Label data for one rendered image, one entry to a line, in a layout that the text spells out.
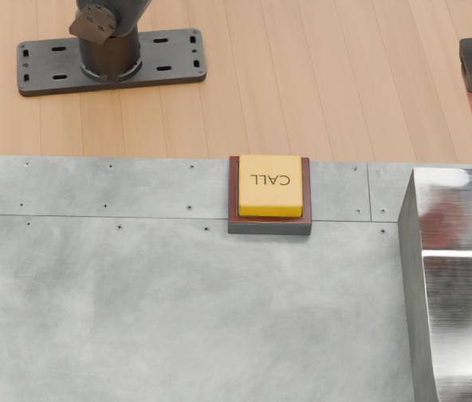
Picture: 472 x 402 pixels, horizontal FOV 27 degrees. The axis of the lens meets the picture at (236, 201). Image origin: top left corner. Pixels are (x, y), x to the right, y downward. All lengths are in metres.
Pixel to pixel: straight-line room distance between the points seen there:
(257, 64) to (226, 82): 0.04
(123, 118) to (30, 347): 0.27
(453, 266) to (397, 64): 0.32
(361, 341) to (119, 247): 0.24
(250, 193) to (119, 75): 0.21
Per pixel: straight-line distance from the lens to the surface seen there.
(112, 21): 0.98
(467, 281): 0.87
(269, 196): 0.94
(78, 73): 1.08
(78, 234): 0.97
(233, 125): 1.04
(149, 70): 1.08
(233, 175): 0.98
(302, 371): 0.90
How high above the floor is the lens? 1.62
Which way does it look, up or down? 56 degrees down
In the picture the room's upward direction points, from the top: 2 degrees clockwise
